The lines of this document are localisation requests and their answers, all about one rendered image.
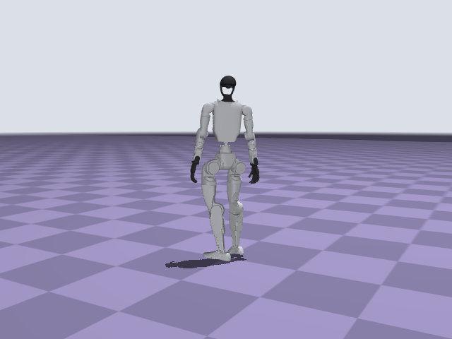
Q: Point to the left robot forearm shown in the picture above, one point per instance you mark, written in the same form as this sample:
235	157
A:
199	145

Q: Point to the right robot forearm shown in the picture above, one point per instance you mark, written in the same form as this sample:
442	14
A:
252	150

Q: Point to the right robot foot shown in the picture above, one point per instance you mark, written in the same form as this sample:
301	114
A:
237	250

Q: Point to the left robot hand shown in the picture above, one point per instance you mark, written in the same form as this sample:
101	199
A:
193	168

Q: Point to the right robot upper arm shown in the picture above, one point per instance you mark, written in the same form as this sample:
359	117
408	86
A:
248	122

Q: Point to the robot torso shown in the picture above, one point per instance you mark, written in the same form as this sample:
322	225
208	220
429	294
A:
227	118

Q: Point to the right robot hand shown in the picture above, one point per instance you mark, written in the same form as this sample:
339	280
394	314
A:
254	171

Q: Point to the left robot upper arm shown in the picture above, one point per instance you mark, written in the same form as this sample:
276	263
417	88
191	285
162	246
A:
205	118

